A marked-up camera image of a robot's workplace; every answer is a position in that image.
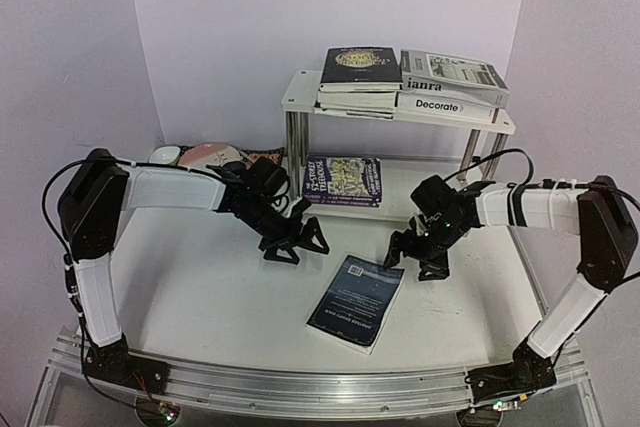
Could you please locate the dark blue paperback book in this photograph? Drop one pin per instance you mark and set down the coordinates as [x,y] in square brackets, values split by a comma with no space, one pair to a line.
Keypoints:
[356,303]

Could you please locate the grey photo cover book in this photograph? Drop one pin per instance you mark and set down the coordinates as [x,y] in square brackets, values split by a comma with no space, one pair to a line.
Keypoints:
[451,76]

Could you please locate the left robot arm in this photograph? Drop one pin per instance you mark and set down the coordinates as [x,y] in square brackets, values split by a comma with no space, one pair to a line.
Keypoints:
[94,211]

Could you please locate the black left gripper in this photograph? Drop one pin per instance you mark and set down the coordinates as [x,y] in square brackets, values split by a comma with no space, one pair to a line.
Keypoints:
[307,241]

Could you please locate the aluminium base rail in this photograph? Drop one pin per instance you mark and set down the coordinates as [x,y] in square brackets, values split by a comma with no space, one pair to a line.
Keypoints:
[312,395]

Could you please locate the brown Decorate book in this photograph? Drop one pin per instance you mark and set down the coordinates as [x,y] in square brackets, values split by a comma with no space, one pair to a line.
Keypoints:
[442,106]

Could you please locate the green bowl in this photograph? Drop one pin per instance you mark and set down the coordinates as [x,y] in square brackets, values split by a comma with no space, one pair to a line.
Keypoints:
[165,155]

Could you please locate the white pink plate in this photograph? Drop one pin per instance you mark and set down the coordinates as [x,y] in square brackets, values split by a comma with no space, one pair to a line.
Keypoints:
[214,154]

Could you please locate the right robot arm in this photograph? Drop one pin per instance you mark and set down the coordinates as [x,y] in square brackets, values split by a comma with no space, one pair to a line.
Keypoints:
[593,238]

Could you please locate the white two-tier shelf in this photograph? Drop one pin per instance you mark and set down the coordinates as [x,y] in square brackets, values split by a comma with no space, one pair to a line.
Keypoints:
[400,174]

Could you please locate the patterned placemat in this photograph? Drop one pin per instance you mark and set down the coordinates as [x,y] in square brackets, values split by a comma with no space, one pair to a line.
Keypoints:
[251,156]

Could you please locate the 52-Storey Treehouse book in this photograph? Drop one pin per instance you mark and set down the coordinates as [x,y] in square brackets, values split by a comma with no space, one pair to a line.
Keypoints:
[343,181]

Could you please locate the blue orange paperback book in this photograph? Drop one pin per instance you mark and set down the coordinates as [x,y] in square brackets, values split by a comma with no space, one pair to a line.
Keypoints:
[384,100]

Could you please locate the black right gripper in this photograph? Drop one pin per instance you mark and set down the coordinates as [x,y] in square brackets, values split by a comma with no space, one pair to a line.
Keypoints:
[417,249]

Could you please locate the black notebook with barcode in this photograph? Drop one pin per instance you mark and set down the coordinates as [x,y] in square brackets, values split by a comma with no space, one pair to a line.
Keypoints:
[353,69]

